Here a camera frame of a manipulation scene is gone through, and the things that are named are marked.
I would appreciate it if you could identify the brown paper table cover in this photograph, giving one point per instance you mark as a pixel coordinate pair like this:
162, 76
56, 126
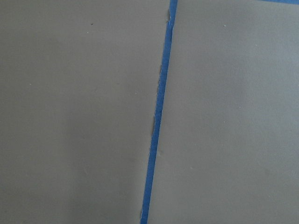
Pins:
149, 111

